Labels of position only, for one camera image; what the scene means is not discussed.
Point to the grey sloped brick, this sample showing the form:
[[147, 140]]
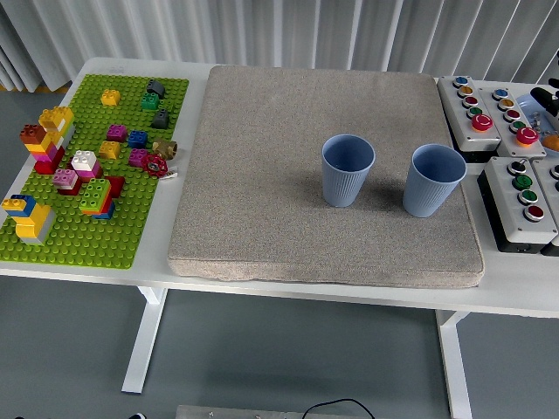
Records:
[[160, 119]]

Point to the blue toy brick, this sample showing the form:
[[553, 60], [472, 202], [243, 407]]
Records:
[[137, 139]]

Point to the red toy brick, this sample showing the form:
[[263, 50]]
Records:
[[117, 185]]

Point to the pink red brick stack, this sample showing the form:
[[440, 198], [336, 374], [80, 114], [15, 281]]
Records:
[[65, 179]]

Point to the yellow white brick tower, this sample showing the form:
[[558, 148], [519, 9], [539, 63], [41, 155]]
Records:
[[56, 118]]

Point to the white table leg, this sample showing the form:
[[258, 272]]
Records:
[[144, 340], [454, 371]]

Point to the orange round item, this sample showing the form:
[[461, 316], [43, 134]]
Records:
[[552, 142]]

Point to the grey five-button control box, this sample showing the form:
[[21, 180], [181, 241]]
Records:
[[450, 100], [502, 131]]

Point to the green orange blue brick stack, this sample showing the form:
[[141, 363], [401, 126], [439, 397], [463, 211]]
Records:
[[96, 194]]

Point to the magenta toy brick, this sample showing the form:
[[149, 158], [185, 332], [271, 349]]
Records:
[[117, 133], [138, 158]]

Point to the green studded baseplate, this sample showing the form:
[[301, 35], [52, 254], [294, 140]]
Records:
[[87, 244]]

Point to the green toy brick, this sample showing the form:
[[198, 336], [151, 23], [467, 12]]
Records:
[[150, 101]]

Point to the white pink brick stack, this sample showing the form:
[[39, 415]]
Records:
[[85, 163]]

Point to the yellow toy brick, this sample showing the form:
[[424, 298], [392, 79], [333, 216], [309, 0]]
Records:
[[109, 150], [110, 98]]

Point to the grey button control box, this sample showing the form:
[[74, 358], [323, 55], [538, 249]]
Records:
[[543, 174]]

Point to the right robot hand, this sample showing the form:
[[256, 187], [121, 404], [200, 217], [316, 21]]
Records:
[[548, 100]]

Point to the light blue plate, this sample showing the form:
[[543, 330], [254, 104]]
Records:
[[526, 109]]

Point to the grey-brown cushion mat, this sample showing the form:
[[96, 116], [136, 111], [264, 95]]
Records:
[[262, 174]]

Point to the brown yellow pink brick tower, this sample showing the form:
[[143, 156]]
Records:
[[39, 150]]

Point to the yellow blue grey brick stack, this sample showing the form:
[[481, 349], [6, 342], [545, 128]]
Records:
[[28, 222]]

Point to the small metal parts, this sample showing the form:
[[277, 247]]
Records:
[[539, 121]]

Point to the blue ribbed cup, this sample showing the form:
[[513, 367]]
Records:
[[345, 183], [425, 192]]

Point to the grey four-button control box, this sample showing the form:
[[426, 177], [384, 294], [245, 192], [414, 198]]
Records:
[[506, 205]]

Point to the brass valve red handwheel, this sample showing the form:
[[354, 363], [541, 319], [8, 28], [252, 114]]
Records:
[[153, 165]]

